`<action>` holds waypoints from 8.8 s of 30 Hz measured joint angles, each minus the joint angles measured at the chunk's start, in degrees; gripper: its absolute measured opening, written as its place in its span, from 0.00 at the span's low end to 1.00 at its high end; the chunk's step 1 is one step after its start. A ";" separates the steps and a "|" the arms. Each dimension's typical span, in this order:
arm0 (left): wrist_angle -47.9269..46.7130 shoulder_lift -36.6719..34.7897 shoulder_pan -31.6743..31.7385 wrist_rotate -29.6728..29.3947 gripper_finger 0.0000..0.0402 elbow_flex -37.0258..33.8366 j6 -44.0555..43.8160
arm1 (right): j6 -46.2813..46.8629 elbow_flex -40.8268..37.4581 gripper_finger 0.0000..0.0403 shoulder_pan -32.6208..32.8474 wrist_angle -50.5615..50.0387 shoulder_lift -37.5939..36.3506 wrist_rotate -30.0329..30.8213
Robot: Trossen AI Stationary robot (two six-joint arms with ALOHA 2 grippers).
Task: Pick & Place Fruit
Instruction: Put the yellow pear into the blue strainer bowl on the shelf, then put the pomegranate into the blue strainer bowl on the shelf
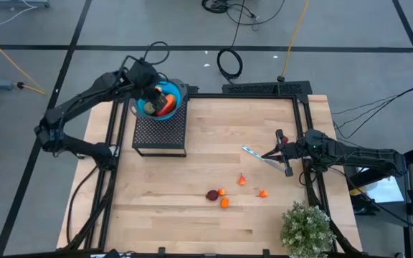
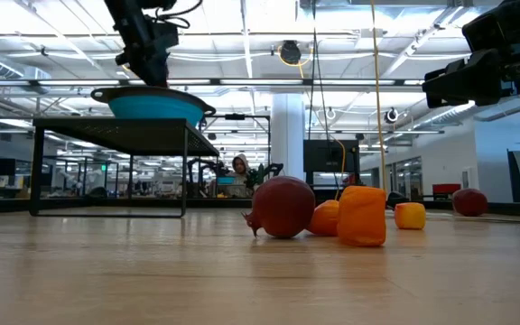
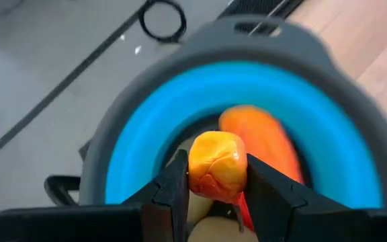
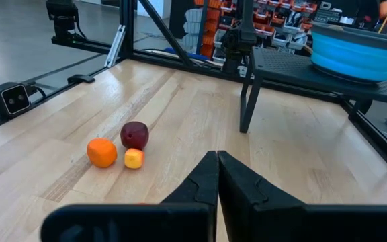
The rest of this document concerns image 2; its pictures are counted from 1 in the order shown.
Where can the red box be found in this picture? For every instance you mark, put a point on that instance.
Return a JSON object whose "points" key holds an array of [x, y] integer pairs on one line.
{"points": [[446, 188]]}

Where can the yellow-orange cube fruit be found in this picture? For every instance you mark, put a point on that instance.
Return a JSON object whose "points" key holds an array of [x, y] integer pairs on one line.
{"points": [[410, 216]]}

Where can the dark red round fruit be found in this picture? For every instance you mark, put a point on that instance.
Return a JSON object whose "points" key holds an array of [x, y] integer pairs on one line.
{"points": [[470, 202]]}

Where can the seated person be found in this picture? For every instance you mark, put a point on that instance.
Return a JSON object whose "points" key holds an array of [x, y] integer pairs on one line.
{"points": [[240, 168]]}

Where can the black background robot arm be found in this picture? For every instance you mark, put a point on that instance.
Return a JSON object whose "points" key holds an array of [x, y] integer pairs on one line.
{"points": [[264, 171], [201, 165]]}

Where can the small background blue bowl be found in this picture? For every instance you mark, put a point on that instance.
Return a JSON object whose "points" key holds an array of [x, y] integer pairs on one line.
{"points": [[225, 180]]}

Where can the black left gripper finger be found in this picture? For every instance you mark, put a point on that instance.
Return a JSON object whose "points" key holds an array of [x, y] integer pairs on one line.
{"points": [[160, 72], [142, 74]]}

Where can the dark red pomegranate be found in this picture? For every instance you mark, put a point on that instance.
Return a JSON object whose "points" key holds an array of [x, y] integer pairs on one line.
{"points": [[282, 207]]}

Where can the teardrop orange fruit with stem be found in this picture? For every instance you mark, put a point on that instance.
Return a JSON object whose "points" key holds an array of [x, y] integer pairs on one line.
{"points": [[325, 220]]}

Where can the blue collapsible bowl grey rim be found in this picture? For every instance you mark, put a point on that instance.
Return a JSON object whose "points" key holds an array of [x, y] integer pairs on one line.
{"points": [[156, 108]]}

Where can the black monitor on stand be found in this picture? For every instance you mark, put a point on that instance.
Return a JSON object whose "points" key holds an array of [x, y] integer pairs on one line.
{"points": [[327, 155]]}

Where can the thin black stand frame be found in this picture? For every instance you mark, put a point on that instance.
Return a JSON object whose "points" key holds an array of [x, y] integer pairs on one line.
{"points": [[235, 116]]}

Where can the white building column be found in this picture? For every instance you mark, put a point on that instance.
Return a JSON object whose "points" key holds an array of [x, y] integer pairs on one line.
{"points": [[287, 144]]}

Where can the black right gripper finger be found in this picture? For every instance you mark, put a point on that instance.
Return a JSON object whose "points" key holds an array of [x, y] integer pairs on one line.
{"points": [[467, 92], [476, 65]]}

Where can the black mesh metal rack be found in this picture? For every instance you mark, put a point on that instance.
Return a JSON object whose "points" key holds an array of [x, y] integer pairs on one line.
{"points": [[124, 135]]}

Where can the tall orange block fruit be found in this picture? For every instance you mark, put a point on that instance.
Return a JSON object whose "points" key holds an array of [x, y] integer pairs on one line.
{"points": [[362, 216]]}

